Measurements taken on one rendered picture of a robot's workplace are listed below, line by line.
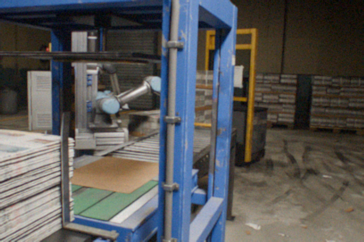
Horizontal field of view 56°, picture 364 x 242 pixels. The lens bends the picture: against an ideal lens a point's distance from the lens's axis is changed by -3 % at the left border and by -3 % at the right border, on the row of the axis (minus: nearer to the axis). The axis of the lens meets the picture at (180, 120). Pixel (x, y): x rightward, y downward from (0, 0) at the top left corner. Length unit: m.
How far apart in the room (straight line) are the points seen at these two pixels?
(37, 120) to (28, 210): 2.04
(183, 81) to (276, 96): 7.61
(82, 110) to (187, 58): 2.14
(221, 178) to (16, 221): 0.94
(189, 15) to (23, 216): 0.67
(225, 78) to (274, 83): 6.99
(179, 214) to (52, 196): 0.36
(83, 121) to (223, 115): 1.69
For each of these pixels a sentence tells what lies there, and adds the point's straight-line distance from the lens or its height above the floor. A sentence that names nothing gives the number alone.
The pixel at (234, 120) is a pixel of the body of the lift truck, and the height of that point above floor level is 0.62.
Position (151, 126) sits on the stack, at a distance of 3.37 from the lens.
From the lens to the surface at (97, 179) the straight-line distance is 1.52.
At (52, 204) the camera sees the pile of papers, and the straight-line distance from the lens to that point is 1.05.
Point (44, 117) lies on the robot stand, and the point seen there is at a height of 0.86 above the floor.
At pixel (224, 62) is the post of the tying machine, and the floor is 1.31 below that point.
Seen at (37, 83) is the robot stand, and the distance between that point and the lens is 2.94.
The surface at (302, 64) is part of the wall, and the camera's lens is 10.11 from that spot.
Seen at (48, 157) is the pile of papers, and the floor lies 1.02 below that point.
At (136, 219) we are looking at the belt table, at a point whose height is 0.79.
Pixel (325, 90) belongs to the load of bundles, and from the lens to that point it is 8.44.
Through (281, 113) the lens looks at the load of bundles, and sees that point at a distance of 8.52.
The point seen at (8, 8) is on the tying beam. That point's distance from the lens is 1.29.
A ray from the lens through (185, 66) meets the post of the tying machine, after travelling 0.94.
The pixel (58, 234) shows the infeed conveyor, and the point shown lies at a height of 0.80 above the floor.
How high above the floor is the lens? 1.26
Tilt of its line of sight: 8 degrees down
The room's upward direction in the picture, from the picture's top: 2 degrees clockwise
